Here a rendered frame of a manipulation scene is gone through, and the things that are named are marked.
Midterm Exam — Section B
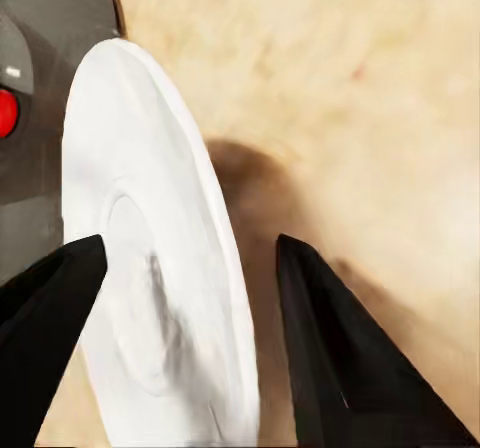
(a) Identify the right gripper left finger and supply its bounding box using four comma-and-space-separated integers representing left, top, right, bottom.
0, 234, 107, 448

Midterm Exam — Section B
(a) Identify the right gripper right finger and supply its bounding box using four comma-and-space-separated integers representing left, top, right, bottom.
275, 236, 480, 448

